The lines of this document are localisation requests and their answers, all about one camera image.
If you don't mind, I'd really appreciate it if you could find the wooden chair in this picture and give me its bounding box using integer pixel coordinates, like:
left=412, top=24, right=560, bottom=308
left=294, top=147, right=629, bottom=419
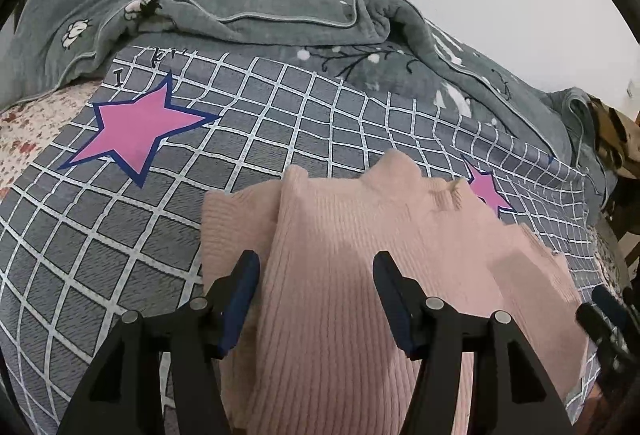
left=602, top=185, right=640, bottom=286

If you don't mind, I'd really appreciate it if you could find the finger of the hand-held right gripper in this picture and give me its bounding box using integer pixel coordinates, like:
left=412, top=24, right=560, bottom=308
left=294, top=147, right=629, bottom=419
left=591, top=286, right=633, bottom=341
left=575, top=302, right=626, bottom=368

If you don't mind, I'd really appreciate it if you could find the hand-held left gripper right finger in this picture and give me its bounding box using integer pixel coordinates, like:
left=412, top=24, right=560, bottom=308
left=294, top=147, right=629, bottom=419
left=372, top=250, right=568, bottom=435

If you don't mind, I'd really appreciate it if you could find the brown coat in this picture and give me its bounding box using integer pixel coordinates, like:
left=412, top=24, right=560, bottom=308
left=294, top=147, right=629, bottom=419
left=587, top=98, right=640, bottom=181

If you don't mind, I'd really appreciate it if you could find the grey plush blanket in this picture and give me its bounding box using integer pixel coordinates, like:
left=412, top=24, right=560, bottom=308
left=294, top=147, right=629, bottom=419
left=7, top=0, right=608, bottom=226

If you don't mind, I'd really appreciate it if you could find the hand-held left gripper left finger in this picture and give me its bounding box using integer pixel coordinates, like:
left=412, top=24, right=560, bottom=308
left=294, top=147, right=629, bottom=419
left=57, top=249, right=262, bottom=435

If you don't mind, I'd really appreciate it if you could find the grey checked star sheet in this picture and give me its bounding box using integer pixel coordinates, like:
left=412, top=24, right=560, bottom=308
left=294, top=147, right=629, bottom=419
left=0, top=44, right=601, bottom=435

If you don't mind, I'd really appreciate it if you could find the pink knit sweater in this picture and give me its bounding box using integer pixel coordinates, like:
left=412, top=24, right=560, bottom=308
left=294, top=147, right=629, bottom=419
left=201, top=150, right=591, bottom=435

